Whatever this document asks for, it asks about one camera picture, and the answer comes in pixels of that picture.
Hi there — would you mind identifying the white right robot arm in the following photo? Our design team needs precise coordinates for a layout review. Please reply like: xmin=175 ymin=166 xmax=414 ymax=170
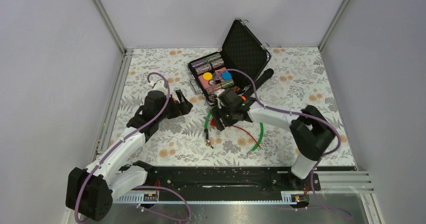
xmin=212 ymin=89 xmax=337 ymax=190

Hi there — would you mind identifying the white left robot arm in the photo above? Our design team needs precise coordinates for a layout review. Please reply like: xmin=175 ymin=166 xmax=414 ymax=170
xmin=65 ymin=90 xmax=193 ymax=221

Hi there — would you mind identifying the black poker chip case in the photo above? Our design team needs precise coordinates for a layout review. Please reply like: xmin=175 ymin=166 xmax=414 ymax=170
xmin=187 ymin=18 xmax=271 ymax=105

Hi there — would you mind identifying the blue round chip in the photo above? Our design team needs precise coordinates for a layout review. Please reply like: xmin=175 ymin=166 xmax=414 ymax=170
xmin=222 ymin=71 xmax=232 ymax=81

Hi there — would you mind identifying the yellow round chip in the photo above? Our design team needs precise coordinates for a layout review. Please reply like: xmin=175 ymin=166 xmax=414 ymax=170
xmin=202 ymin=72 xmax=212 ymax=81

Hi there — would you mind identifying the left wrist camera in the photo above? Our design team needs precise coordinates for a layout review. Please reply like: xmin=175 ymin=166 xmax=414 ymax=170
xmin=149 ymin=80 xmax=168 ymax=96

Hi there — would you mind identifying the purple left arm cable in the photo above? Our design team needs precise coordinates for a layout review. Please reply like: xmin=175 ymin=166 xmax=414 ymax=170
xmin=73 ymin=72 xmax=192 ymax=224

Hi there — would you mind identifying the green cable lock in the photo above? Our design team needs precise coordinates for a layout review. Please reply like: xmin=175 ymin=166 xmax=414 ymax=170
xmin=204 ymin=111 xmax=264 ymax=153

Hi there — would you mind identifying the red cable lock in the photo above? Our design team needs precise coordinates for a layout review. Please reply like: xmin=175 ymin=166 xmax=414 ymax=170
xmin=208 ymin=119 xmax=260 ymax=151

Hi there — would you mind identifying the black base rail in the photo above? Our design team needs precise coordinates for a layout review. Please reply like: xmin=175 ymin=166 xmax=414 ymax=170
xmin=116 ymin=166 xmax=321 ymax=204

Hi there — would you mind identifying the black marker orange cap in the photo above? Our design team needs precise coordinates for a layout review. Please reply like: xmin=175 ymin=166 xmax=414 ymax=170
xmin=242 ymin=68 xmax=274 ymax=98

